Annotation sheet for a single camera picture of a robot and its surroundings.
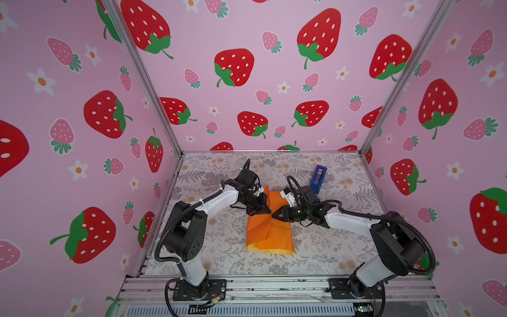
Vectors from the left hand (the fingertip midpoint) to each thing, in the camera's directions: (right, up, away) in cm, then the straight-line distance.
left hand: (273, 211), depth 85 cm
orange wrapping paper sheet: (-2, -9, -5) cm, 10 cm away
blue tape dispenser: (+25, +14, +18) cm, 33 cm away
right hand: (-1, -3, -1) cm, 4 cm away
